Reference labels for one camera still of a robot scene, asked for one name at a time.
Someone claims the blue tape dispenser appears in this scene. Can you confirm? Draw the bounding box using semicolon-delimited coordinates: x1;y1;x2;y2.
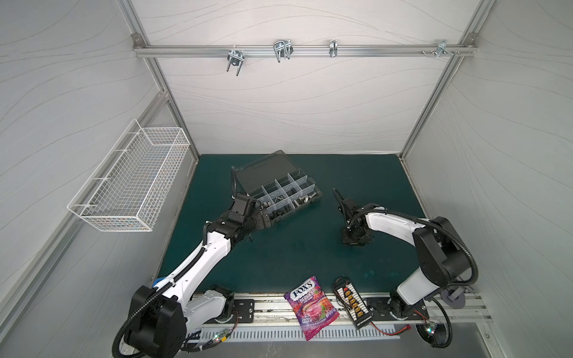
153;277;172;289

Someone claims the black cable bundle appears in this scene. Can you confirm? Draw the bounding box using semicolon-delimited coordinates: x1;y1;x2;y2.
178;312;240;354

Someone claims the green table mat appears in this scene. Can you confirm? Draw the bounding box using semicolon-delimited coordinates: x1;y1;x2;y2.
159;155;423;294

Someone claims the small silver bracket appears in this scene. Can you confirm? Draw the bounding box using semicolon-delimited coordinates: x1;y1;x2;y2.
329;40;338;58

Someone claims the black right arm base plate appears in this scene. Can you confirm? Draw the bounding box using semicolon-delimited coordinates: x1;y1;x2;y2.
366;296;430;322

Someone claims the silver corner hook bracket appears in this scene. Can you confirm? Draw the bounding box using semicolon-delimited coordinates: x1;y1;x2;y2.
420;40;460;58

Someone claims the silver U-bolt clamp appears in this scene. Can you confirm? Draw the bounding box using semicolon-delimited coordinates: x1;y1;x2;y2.
226;49;245;76

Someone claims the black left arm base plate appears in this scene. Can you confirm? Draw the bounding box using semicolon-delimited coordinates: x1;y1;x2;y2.
234;299;255;324

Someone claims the aluminium corner frame post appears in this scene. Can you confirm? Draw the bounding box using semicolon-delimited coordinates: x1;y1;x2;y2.
398;0;496;161

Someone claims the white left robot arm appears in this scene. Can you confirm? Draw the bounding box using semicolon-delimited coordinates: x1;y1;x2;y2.
111;194;271;357

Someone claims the red wire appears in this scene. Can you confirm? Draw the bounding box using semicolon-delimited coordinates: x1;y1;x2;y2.
369;319;412;337

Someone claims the clear plastic organizer box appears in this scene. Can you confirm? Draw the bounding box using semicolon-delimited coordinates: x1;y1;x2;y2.
231;150;323;227

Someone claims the silver double U-bolt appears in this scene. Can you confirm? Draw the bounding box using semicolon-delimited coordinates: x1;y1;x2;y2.
272;40;293;63

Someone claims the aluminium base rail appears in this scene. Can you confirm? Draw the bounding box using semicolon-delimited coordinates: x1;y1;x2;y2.
181;290;492;338

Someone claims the black parallel charging board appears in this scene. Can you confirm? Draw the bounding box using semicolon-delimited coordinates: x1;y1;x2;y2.
333;276;373;330

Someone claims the aluminium top crossbar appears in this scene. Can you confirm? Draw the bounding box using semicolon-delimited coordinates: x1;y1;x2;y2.
133;43;478;58

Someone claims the white wire basket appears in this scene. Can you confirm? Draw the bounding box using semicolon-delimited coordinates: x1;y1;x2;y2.
67;119;190;233

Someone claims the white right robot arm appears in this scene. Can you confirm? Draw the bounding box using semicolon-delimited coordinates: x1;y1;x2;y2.
337;198;479;310

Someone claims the purple Fox's candy bag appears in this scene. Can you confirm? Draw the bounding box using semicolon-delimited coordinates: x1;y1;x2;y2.
284;276;340;341

